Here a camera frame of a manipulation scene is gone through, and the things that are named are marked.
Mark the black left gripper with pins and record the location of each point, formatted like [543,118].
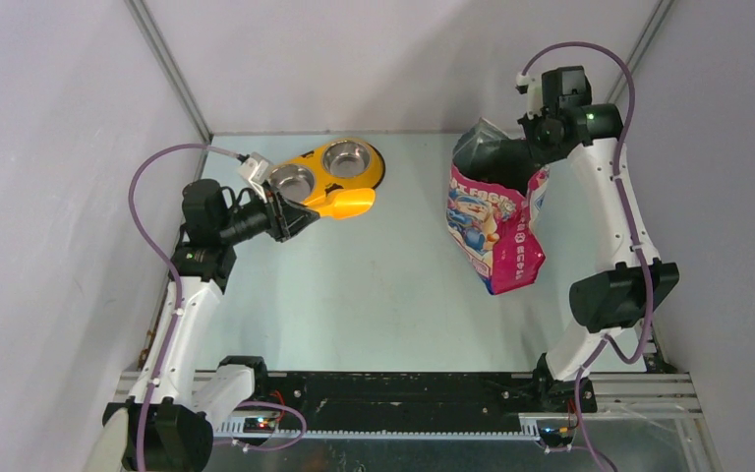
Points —
[286,216]

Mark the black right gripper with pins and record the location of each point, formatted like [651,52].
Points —
[541,155]

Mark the yellow plastic food scoop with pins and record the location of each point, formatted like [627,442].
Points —
[343,204]

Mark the yellow double pet bowl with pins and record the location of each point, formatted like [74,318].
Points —
[342,164]

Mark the colourful cat food bag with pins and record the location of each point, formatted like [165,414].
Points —
[493,202]

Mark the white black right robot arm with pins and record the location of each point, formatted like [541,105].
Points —
[615,305]

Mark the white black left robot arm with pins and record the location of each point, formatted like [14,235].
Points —
[188,312]

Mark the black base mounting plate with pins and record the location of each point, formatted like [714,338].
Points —
[419,403]

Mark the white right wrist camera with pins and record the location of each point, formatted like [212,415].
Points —
[531,88]

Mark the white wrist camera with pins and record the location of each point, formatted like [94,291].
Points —
[531,88]
[255,169]

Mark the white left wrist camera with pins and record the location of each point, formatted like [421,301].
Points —
[255,169]

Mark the aluminium right corner post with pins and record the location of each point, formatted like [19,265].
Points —
[620,90]

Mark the aluminium corner post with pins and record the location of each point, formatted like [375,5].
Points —
[620,90]
[156,42]

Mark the aluminium left corner post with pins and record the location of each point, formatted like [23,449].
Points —
[156,42]

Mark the aluminium front frame rail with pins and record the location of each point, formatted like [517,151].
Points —
[244,417]

